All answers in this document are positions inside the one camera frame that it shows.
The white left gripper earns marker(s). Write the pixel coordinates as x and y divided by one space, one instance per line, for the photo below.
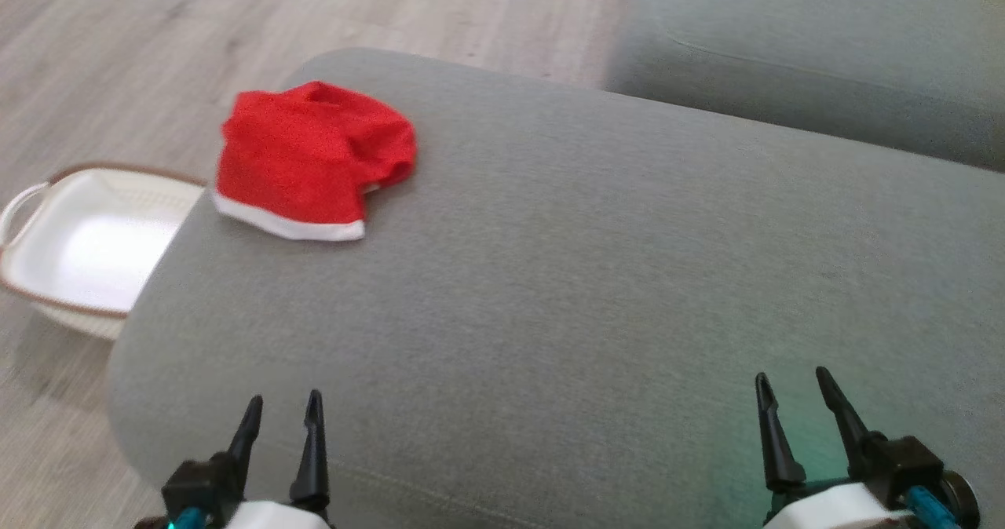
275 517

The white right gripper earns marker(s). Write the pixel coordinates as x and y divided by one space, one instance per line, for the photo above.
832 509

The red mesh shorts white band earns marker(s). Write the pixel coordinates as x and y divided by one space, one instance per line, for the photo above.
306 152

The grey sofa seat cushion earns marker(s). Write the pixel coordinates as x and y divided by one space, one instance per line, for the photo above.
589 317

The white laundry basket brown rim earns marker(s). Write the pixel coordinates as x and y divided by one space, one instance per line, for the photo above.
86 246

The grey sofa side cushion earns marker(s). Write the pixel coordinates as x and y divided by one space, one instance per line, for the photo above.
824 50

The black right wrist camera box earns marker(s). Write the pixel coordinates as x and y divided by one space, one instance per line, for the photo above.
911 462

